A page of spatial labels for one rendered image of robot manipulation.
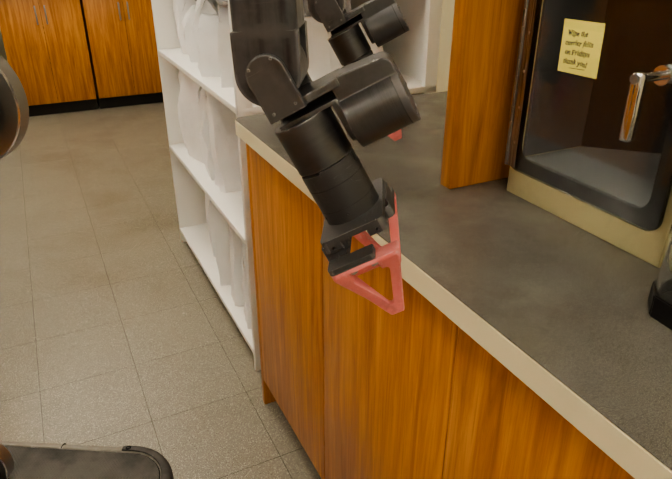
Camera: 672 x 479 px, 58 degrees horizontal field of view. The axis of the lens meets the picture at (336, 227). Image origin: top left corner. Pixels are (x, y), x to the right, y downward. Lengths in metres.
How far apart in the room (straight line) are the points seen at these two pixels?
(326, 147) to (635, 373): 0.41
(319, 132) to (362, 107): 0.04
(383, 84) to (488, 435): 0.54
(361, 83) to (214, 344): 1.86
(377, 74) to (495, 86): 0.61
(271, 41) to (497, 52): 0.65
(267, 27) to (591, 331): 0.51
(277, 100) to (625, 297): 0.54
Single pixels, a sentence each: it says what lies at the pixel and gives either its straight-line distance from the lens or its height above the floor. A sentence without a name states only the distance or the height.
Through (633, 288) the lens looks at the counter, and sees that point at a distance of 0.90.
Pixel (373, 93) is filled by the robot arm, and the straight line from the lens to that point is 0.54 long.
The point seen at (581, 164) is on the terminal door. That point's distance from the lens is 1.01.
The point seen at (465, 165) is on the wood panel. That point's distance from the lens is 1.14.
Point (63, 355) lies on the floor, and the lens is 2.44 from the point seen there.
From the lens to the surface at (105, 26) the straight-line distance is 5.55.
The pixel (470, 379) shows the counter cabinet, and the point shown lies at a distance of 0.89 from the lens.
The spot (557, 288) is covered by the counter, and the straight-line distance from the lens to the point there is 0.86.
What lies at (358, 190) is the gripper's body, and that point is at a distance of 0.57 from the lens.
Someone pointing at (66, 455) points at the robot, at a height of 0.24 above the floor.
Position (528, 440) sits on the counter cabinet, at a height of 0.80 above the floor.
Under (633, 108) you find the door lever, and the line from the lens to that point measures 0.87.
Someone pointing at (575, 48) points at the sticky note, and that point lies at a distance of 1.00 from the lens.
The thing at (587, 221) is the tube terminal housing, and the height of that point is 0.96.
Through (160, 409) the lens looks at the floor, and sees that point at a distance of 2.10.
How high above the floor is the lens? 1.36
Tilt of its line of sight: 26 degrees down
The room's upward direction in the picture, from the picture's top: straight up
